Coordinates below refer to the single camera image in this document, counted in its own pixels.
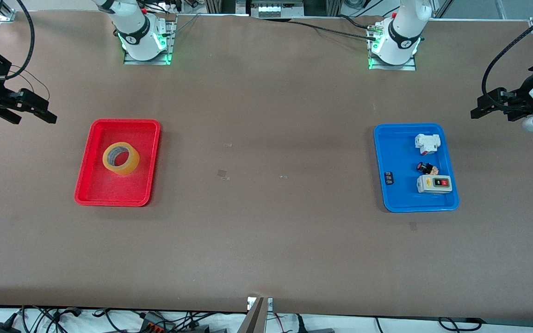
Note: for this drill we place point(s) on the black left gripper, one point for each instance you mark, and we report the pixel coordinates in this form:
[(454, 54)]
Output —
[(521, 98)]

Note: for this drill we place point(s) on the yellow clear tape roll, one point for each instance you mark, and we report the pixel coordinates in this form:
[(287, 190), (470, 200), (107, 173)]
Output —
[(130, 165)]

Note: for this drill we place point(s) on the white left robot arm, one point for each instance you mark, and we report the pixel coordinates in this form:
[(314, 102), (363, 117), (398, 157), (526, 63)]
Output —
[(400, 37)]

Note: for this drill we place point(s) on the white electrical connector block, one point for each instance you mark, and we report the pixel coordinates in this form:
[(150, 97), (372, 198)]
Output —
[(427, 142)]

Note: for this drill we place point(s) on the black red push button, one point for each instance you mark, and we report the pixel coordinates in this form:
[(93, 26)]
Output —
[(426, 168)]

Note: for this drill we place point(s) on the red plastic tray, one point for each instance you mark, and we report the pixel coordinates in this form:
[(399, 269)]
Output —
[(118, 189)]

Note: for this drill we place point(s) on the blue plastic tray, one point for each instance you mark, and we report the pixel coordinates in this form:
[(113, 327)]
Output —
[(405, 194)]

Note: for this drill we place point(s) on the small black terminal block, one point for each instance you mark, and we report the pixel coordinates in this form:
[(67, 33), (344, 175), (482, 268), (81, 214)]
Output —
[(389, 178)]

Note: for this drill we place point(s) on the black power adapter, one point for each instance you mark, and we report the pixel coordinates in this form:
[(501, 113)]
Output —
[(3, 326)]

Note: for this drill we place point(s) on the white power strip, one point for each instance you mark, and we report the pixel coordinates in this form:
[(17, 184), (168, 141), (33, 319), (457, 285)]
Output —
[(278, 9)]

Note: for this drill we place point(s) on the orange black connector block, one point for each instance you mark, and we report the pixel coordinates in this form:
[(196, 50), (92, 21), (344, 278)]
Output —
[(155, 323)]

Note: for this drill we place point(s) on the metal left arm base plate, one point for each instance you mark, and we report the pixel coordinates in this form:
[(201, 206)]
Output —
[(412, 67)]

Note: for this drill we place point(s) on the grey switch box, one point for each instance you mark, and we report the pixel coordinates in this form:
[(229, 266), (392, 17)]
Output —
[(434, 184)]

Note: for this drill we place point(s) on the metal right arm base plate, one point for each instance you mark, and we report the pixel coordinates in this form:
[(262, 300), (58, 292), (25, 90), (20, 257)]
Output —
[(167, 58)]

